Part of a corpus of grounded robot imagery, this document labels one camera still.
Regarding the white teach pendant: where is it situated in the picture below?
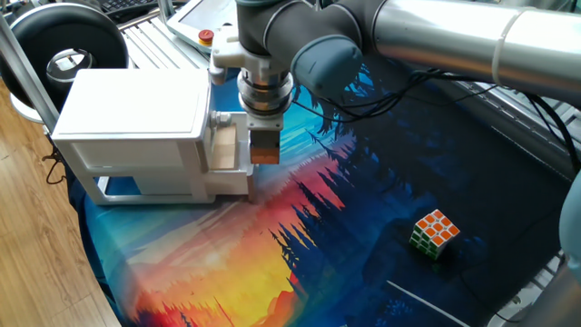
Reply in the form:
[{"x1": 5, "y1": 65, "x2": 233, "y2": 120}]
[{"x1": 165, "y1": 0, "x2": 241, "y2": 55}]

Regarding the white gripper adapter plate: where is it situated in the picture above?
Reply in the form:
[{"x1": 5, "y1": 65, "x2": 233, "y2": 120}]
[{"x1": 246, "y1": 113, "x2": 285, "y2": 133}]

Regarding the silver force torque sensor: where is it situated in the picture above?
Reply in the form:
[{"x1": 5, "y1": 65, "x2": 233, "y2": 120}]
[{"x1": 236, "y1": 67, "x2": 295, "y2": 117}]

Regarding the black round fan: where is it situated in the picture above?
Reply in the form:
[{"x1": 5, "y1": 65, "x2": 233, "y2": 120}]
[{"x1": 0, "y1": 2, "x2": 131, "y2": 124}]

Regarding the black cable bundle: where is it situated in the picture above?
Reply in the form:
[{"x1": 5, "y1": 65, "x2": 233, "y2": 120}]
[{"x1": 292, "y1": 67, "x2": 581, "y2": 173}]

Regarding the aluminium profile frame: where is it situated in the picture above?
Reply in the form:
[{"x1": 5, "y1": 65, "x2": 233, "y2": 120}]
[{"x1": 0, "y1": 13, "x2": 60, "y2": 133}]

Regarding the grey Schunk gripper body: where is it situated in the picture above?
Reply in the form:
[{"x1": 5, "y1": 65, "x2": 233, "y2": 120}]
[{"x1": 248, "y1": 128, "x2": 281, "y2": 165}]

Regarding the white drawer cabinet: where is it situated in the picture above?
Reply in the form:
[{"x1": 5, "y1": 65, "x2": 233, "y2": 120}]
[{"x1": 51, "y1": 67, "x2": 214, "y2": 206}]

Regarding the colourful forest print cloth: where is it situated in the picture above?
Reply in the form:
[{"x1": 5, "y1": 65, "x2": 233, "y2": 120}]
[{"x1": 67, "y1": 58, "x2": 573, "y2": 327}]

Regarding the grey cable gland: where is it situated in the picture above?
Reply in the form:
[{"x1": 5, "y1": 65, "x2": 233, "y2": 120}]
[{"x1": 208, "y1": 111, "x2": 233, "y2": 131}]

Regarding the black keyboard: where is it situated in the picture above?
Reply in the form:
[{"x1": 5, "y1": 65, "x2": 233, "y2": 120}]
[{"x1": 99, "y1": 0, "x2": 160, "y2": 15}]

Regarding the Rubik's cube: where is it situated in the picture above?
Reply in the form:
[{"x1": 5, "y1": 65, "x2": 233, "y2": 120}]
[{"x1": 409, "y1": 208, "x2": 461, "y2": 261}]

